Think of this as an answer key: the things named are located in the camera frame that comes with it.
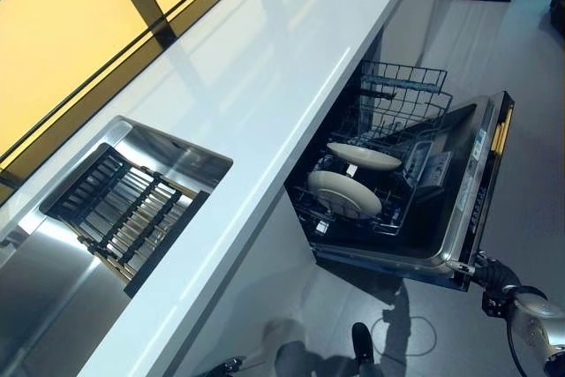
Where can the yellow and black object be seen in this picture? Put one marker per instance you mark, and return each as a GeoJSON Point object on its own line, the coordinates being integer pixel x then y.
{"type": "Point", "coordinates": [503, 130]}

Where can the beige round plate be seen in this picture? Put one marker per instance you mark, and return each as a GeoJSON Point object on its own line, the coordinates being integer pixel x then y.
{"type": "Point", "coordinates": [348, 193]}
{"type": "Point", "coordinates": [366, 157]}

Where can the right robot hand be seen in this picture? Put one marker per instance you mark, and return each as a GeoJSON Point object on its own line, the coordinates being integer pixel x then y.
{"type": "Point", "coordinates": [499, 273]}

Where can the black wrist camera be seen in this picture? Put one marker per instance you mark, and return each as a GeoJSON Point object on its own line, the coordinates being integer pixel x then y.
{"type": "Point", "coordinates": [493, 304]}

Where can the black dish drying rack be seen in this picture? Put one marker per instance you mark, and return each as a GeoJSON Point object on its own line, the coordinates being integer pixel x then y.
{"type": "Point", "coordinates": [128, 213]}

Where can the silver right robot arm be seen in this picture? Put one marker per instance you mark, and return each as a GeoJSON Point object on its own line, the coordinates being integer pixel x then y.
{"type": "Point", "coordinates": [538, 328]}

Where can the stainless steel sink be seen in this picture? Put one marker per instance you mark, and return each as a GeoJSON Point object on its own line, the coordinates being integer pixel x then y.
{"type": "Point", "coordinates": [53, 288]}

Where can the black bag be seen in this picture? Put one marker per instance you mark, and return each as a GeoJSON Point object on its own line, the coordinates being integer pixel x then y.
{"type": "Point", "coordinates": [558, 2]}

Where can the dishwasher door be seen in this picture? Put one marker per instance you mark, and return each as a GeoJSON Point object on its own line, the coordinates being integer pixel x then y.
{"type": "Point", "coordinates": [459, 183]}

